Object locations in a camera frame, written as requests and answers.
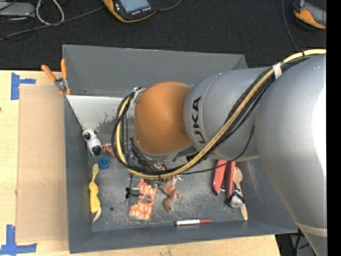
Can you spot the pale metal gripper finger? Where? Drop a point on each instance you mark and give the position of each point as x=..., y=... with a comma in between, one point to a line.
x=135, y=190
x=132, y=201

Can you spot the orange and white packet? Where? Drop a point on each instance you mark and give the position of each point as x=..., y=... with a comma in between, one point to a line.
x=141, y=204

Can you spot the brown toy deer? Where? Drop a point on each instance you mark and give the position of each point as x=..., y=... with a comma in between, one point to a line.
x=171, y=192

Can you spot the beige pointed piece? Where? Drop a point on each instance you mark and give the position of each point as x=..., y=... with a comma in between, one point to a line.
x=97, y=215

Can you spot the yellow toothbrush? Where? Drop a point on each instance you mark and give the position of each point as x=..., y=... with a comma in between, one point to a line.
x=94, y=196

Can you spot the blue bottle cap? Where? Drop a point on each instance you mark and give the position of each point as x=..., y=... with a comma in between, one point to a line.
x=104, y=163

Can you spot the orange-brown small toy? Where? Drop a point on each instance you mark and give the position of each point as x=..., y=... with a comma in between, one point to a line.
x=108, y=149

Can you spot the red and white marker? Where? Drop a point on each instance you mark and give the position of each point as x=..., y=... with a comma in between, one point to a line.
x=191, y=222

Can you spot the black and white toy animal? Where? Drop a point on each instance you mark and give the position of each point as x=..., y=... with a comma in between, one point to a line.
x=92, y=141

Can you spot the pale wooden spoon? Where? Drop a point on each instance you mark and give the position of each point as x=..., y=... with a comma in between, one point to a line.
x=238, y=175

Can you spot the white and black small toy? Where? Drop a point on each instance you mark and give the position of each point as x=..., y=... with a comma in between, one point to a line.
x=236, y=200

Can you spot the brown cardboard board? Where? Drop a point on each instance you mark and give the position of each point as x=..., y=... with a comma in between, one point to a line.
x=40, y=156

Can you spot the grey metal bin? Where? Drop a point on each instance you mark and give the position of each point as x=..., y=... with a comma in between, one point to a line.
x=88, y=71

